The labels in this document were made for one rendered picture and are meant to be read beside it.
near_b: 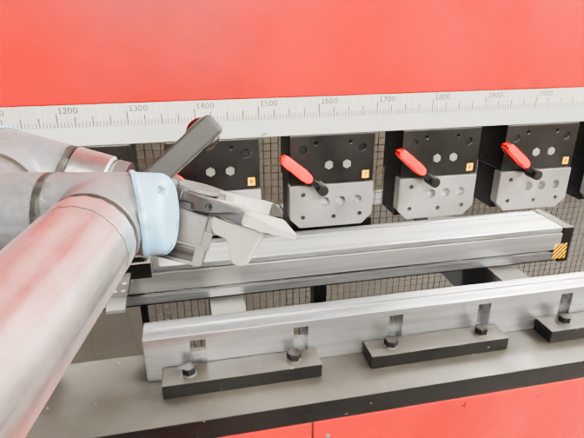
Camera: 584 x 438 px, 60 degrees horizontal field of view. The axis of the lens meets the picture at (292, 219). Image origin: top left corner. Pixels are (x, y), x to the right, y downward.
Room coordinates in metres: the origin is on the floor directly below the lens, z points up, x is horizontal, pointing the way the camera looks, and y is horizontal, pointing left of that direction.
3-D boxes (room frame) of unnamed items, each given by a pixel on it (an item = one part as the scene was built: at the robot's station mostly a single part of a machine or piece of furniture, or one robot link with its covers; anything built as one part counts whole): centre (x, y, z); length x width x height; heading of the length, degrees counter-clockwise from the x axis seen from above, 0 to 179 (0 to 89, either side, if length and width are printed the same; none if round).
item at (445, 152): (0.91, -0.26, 1.26); 0.15 x 0.09 x 0.17; 102
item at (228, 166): (0.82, 0.13, 1.26); 0.15 x 0.09 x 0.17; 102
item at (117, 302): (0.94, 0.36, 1.01); 0.26 x 0.12 x 0.05; 12
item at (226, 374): (0.78, 0.09, 0.89); 0.30 x 0.05 x 0.03; 102
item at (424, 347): (0.86, -0.30, 0.89); 0.30 x 0.05 x 0.03; 102
